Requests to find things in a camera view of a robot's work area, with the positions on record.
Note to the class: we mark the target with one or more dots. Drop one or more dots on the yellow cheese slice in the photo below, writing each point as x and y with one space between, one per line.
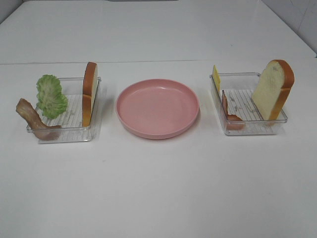
216 78

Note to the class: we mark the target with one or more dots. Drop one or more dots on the bacon strip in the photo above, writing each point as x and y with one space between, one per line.
233 121
32 119

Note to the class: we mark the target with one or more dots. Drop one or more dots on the bread slice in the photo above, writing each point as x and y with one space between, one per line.
273 88
90 84

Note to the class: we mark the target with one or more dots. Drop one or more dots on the green lettuce leaf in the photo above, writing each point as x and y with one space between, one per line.
50 98

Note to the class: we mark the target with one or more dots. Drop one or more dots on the pink round plate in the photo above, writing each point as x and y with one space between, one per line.
157 108

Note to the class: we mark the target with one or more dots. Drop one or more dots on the right clear plastic tray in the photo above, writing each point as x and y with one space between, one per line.
238 88

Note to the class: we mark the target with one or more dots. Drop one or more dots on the clear plastic tray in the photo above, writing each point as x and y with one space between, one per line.
71 120
238 88

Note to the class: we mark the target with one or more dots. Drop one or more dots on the left clear plastic tray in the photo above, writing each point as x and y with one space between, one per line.
71 120

